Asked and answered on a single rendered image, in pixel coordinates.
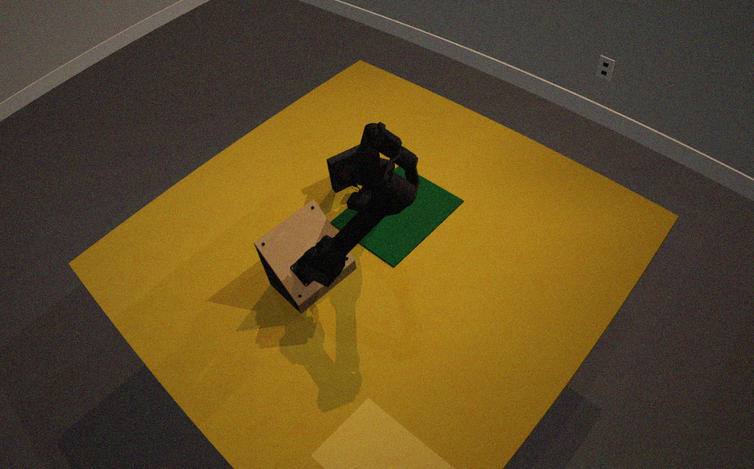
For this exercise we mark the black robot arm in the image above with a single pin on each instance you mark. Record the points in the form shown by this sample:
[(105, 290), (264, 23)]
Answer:
[(391, 194)]

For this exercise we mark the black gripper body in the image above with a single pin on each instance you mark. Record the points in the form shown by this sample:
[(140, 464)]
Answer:
[(358, 199)]

